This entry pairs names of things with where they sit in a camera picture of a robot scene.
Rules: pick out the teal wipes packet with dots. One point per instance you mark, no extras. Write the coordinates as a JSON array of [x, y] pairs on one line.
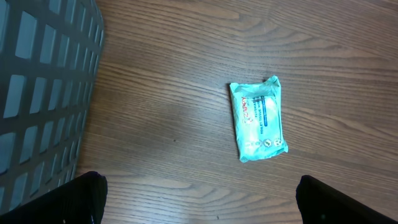
[[258, 119]]

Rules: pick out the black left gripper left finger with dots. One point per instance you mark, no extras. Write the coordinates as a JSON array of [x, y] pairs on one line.
[[81, 200]]

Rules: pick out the grey plastic mesh basket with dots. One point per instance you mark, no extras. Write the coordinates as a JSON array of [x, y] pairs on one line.
[[50, 54]]

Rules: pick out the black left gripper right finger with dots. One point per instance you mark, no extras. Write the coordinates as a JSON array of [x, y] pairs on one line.
[[319, 203]]

